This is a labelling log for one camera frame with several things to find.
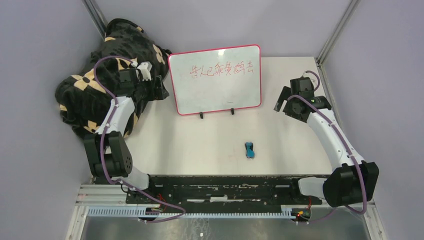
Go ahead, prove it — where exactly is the red framed whiteboard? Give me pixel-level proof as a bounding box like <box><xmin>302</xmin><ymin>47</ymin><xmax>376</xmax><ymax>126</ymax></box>
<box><xmin>168</xmin><ymin>44</ymin><xmax>262</xmax><ymax>116</ymax></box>

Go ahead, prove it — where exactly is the blue whiteboard eraser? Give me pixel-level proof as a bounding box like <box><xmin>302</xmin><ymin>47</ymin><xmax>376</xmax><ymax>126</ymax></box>
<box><xmin>245</xmin><ymin>142</ymin><xmax>255</xmax><ymax>159</ymax></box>

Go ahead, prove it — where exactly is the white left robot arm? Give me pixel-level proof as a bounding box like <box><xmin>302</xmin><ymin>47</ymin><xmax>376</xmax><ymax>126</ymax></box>
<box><xmin>83</xmin><ymin>69</ymin><xmax>170</xmax><ymax>204</ymax></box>

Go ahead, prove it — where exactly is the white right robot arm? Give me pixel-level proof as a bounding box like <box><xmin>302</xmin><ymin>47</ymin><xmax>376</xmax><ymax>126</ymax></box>
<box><xmin>274</xmin><ymin>77</ymin><xmax>380</xmax><ymax>208</ymax></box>

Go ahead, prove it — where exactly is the black floral blanket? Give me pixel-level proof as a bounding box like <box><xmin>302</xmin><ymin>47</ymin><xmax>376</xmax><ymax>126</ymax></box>
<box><xmin>54</xmin><ymin>18</ymin><xmax>172</xmax><ymax>140</ymax></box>

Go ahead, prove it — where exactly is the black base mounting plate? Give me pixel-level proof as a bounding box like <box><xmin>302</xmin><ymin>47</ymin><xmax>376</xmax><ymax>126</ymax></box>
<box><xmin>145</xmin><ymin>175</ymin><xmax>323</xmax><ymax>213</ymax></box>

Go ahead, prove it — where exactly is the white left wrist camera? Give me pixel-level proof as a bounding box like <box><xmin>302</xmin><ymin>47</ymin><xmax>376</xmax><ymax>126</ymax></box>
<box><xmin>136</xmin><ymin>61</ymin><xmax>152</xmax><ymax>82</ymax></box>

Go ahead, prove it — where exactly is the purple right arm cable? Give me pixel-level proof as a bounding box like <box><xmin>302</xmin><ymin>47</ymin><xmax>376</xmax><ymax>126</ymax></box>
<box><xmin>286</xmin><ymin>70</ymin><xmax>369</xmax><ymax>223</ymax></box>

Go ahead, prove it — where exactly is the grey slotted cable duct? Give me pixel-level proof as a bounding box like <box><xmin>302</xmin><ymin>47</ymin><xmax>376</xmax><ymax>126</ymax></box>
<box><xmin>87</xmin><ymin>206</ymin><xmax>296</xmax><ymax>220</ymax></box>

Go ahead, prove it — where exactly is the aluminium frame rail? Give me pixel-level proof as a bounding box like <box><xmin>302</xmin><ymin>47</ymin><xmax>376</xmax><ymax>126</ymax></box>
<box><xmin>75</xmin><ymin>184</ymin><xmax>127</xmax><ymax>206</ymax></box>

